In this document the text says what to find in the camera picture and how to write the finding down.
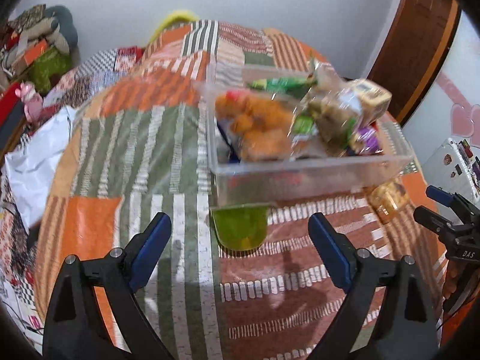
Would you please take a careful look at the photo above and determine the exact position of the orange green patchwork blanket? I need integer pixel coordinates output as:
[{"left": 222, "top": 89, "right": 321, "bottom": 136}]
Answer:
[{"left": 34, "top": 19, "right": 451, "bottom": 360}]

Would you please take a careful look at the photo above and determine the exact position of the yellow curved plastic object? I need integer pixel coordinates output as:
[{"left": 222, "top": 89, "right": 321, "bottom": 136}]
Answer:
[{"left": 148, "top": 9, "right": 201, "bottom": 44}]

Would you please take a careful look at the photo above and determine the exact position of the floral fabric bundle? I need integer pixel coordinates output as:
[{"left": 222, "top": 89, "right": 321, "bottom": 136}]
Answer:
[{"left": 7, "top": 4, "right": 47, "bottom": 32}]

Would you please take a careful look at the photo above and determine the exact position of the patterned bedsheet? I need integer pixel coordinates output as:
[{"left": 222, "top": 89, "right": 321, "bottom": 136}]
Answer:
[{"left": 0, "top": 172, "right": 47, "bottom": 349}]

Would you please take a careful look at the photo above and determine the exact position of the purple snack packet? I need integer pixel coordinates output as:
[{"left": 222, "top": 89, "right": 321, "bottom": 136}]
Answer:
[{"left": 350, "top": 127, "right": 385, "bottom": 156}]

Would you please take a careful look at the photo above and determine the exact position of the pink toy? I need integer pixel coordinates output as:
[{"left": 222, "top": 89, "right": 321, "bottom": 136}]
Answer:
[{"left": 15, "top": 82, "right": 44, "bottom": 121}]

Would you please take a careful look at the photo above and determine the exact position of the clear plastic container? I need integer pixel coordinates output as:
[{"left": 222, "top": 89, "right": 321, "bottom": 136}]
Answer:
[{"left": 193, "top": 64, "right": 415, "bottom": 209}]

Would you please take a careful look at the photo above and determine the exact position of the brown snack bag green label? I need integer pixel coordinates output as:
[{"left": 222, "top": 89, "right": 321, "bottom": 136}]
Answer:
[{"left": 296, "top": 60, "right": 364, "bottom": 158}]

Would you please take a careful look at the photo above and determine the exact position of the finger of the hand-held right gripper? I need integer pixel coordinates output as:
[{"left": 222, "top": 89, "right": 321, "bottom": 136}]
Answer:
[
  {"left": 425, "top": 185, "right": 480, "bottom": 215},
  {"left": 413, "top": 205, "right": 466, "bottom": 241}
]

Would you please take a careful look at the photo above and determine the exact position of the bread packet with barcode label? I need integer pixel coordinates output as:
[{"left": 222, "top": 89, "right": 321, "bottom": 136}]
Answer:
[{"left": 347, "top": 79, "right": 392, "bottom": 124}]

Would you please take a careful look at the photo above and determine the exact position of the white plastic bag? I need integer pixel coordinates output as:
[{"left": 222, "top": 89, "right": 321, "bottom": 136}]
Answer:
[{"left": 4, "top": 107, "right": 80, "bottom": 229}]

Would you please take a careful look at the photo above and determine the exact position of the golden rice cracker packet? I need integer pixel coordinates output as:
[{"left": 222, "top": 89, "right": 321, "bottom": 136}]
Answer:
[{"left": 365, "top": 182, "right": 409, "bottom": 224}]

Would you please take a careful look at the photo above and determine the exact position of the orange pastry packet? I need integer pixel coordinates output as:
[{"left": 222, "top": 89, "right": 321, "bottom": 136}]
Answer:
[{"left": 214, "top": 90, "right": 301, "bottom": 162}]

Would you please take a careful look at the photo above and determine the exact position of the checkered patchwork quilt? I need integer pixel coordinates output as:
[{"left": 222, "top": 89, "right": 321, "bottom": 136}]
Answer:
[{"left": 41, "top": 47, "right": 148, "bottom": 109}]

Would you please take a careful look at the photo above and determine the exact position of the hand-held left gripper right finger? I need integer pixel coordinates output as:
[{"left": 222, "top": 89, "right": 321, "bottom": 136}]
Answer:
[{"left": 305, "top": 212, "right": 439, "bottom": 360}]

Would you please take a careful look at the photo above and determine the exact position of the orange cardboard box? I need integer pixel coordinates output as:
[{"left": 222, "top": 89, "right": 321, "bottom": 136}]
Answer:
[{"left": 22, "top": 39, "right": 50, "bottom": 67}]

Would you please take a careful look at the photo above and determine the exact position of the red box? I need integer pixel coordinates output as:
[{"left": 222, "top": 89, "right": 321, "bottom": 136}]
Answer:
[{"left": 0, "top": 84, "right": 24, "bottom": 128}]

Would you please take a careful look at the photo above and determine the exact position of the white sticker-covered suitcase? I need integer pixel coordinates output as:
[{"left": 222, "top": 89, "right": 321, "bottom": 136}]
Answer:
[{"left": 420, "top": 137, "right": 480, "bottom": 200}]

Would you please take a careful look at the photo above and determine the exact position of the pink heart wall decoration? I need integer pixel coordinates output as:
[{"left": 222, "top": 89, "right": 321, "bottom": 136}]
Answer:
[{"left": 437, "top": 71, "right": 480, "bottom": 140}]

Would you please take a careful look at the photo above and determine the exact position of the green snack packet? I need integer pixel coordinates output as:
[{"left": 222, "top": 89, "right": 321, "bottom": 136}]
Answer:
[
  {"left": 250, "top": 76, "right": 313, "bottom": 96},
  {"left": 209, "top": 202, "right": 271, "bottom": 252}
]

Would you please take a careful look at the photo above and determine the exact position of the blue white snack packet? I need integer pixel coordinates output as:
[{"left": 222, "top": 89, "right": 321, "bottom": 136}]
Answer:
[{"left": 217, "top": 118, "right": 244, "bottom": 163}]

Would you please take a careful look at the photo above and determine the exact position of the wooden door frame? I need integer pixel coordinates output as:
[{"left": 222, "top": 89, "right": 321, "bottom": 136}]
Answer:
[{"left": 365, "top": 0, "right": 462, "bottom": 125}]

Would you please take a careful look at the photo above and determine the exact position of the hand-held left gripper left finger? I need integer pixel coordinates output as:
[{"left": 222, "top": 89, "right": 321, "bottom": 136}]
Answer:
[{"left": 42, "top": 212, "right": 175, "bottom": 360}]

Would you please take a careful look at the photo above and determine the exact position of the dark box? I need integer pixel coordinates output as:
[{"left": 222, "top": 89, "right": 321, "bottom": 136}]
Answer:
[{"left": 0, "top": 101, "right": 28, "bottom": 148}]

